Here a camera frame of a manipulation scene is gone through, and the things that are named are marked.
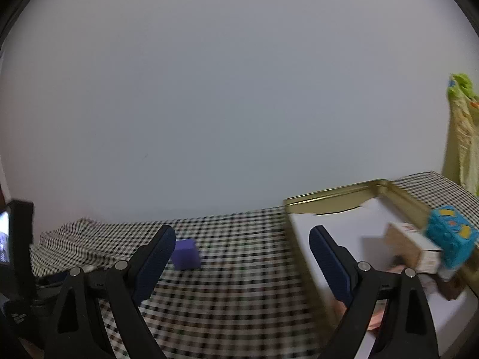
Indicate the gold metal tin box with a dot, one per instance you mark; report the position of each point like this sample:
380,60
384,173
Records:
329,196

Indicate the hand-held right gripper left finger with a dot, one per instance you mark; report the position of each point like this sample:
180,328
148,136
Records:
157,258

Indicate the small brown white box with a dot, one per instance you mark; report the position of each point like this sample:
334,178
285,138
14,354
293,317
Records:
404,246

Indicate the green printed cloth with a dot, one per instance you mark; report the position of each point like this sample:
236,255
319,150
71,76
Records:
462,134

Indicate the purple block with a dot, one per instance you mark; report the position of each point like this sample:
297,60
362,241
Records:
186,255

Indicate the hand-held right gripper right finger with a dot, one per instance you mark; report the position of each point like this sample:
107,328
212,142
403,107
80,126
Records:
329,265

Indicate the blue yellow toy block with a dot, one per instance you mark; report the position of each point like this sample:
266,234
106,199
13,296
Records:
451,241

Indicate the brown comb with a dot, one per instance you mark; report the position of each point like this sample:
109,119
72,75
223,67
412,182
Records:
452,288

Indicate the pink toy block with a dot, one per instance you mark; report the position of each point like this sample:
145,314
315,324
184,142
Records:
376,319

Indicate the white paper liner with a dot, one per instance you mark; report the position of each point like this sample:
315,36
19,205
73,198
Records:
359,224

